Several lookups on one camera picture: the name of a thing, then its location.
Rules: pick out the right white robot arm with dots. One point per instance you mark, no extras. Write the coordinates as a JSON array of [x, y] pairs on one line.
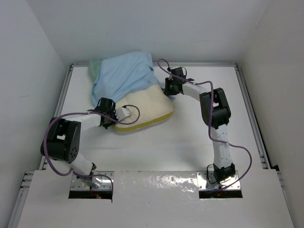
[[215, 113]]

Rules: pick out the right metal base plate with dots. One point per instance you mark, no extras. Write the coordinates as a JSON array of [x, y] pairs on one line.
[[207, 182]]

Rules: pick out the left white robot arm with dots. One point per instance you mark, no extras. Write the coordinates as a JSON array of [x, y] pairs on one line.
[[61, 143]]

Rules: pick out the cream pillow with yellow edge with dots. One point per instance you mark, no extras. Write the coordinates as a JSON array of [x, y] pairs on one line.
[[147, 107]]

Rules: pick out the metal base plate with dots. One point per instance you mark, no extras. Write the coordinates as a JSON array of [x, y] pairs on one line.
[[101, 182], [207, 182]]

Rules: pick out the white front cover board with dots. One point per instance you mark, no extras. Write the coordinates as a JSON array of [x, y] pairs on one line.
[[156, 200]]

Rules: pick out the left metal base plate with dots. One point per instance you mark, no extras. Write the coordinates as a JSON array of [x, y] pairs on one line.
[[101, 182]]

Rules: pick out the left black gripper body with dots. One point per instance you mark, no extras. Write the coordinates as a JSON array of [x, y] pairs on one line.
[[111, 113]]

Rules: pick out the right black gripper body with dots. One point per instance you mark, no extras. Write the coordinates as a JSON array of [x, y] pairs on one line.
[[170, 88]]

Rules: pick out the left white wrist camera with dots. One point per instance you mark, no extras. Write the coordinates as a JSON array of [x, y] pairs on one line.
[[122, 113]]

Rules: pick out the green and blue pillowcase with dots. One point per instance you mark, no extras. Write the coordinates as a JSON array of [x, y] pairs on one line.
[[116, 77]]

